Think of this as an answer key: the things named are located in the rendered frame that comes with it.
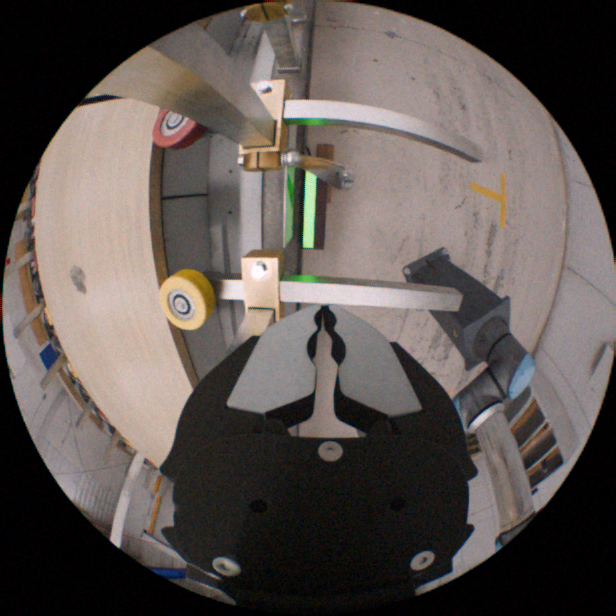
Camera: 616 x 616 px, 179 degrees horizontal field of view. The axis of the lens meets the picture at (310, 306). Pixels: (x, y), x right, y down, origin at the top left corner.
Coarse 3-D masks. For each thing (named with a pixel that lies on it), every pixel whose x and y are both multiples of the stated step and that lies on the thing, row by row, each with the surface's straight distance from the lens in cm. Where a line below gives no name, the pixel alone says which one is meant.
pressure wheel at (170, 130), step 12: (156, 120) 33; (168, 120) 32; (180, 120) 30; (192, 120) 29; (156, 132) 32; (168, 132) 31; (180, 132) 29; (192, 132) 29; (204, 132) 31; (156, 144) 31; (168, 144) 30; (180, 144) 30
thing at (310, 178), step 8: (312, 176) 43; (312, 184) 43; (312, 192) 42; (312, 200) 42; (312, 208) 42; (304, 216) 43; (312, 216) 43; (304, 224) 43; (312, 224) 43; (304, 232) 43; (312, 232) 43; (304, 240) 43; (312, 240) 43
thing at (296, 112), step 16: (288, 112) 29; (304, 112) 29; (320, 112) 29; (336, 112) 29; (352, 112) 30; (368, 112) 30; (384, 112) 31; (208, 128) 32; (368, 128) 31; (384, 128) 31; (400, 128) 30; (416, 128) 32; (432, 128) 33; (432, 144) 34; (448, 144) 34; (464, 144) 36; (480, 160) 37
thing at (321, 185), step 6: (318, 180) 43; (318, 186) 43; (324, 186) 43; (318, 192) 42; (324, 192) 42; (318, 198) 42; (324, 198) 42; (318, 204) 42; (324, 204) 42; (318, 210) 42; (324, 210) 42; (318, 216) 43; (324, 216) 43; (318, 222) 43; (318, 228) 43; (318, 234) 43; (318, 240) 43; (318, 246) 43
